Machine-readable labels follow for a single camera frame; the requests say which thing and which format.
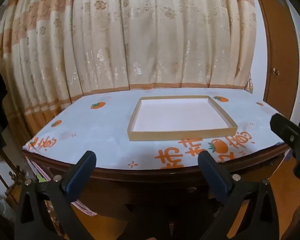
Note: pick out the dark wooden dresser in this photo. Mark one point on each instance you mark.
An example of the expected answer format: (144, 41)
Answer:
(140, 175)

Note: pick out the wooden coat rack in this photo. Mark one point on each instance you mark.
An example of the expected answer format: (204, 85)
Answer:
(14, 176)

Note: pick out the shallow cardboard box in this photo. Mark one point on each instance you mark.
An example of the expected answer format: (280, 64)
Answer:
(180, 115)

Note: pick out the white orange-print table cover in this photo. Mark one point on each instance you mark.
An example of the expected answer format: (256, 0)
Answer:
(95, 135)

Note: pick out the cream floral curtain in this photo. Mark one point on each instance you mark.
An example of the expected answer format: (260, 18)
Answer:
(130, 42)

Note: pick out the brown wooden door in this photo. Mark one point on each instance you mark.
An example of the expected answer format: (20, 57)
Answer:
(277, 42)

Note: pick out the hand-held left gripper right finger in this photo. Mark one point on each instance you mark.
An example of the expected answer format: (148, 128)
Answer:
(216, 180)

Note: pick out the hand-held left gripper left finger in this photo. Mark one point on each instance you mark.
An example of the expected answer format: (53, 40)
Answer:
(76, 182)

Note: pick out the curtain tassel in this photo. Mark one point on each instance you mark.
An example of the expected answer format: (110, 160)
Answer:
(249, 83)

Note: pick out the brass door knob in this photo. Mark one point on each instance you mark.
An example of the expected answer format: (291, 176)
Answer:
(276, 71)

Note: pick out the colourful striped sheets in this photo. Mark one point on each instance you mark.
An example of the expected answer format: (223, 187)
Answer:
(39, 173)

